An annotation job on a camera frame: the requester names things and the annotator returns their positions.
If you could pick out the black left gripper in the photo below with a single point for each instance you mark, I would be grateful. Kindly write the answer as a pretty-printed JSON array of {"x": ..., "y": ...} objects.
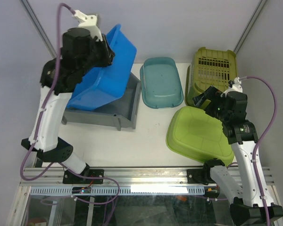
[{"x": 109, "y": 55}]

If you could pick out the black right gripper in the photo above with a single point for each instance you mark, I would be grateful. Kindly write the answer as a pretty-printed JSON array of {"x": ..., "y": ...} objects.
[{"x": 209, "y": 94}]

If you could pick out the olive green slotted container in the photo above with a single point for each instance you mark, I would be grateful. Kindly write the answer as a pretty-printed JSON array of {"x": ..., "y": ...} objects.
[{"x": 209, "y": 67}]

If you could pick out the blue plastic tub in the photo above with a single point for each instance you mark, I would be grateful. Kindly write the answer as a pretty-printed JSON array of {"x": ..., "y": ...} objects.
[{"x": 100, "y": 86}]

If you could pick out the lime green plastic tub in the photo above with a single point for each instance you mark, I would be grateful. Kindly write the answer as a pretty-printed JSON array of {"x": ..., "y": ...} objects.
[{"x": 195, "y": 135}]

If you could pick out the teal transparent plastic tub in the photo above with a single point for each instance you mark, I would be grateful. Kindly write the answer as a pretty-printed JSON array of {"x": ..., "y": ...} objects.
[{"x": 160, "y": 83}]

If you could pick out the grey plastic bin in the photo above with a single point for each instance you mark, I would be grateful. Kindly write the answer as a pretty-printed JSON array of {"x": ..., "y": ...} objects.
[{"x": 121, "y": 113}]

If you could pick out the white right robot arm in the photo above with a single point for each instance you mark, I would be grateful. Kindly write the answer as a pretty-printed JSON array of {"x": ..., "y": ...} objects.
[{"x": 250, "y": 202}]

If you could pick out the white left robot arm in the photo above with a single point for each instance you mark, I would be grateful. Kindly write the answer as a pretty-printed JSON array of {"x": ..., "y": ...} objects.
[{"x": 57, "y": 86}]

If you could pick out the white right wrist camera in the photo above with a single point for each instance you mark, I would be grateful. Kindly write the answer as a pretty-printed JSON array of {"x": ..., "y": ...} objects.
[{"x": 235, "y": 85}]

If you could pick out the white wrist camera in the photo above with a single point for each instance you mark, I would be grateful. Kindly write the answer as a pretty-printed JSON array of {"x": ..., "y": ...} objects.
[
  {"x": 90, "y": 23},
  {"x": 235, "y": 85}
]

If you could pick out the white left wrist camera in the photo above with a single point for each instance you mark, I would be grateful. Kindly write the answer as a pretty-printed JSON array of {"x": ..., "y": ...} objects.
[{"x": 90, "y": 23}]

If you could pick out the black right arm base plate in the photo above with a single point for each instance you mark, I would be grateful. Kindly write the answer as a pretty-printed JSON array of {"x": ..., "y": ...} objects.
[{"x": 199, "y": 176}]

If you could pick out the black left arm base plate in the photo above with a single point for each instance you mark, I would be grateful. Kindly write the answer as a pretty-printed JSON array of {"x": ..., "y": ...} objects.
[{"x": 88, "y": 175}]

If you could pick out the grey slotted cable duct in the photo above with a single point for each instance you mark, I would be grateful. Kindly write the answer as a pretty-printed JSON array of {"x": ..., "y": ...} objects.
[{"x": 114, "y": 190}]

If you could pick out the aluminium front rail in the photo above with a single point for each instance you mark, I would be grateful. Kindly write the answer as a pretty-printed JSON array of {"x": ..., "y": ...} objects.
[{"x": 174, "y": 176}]

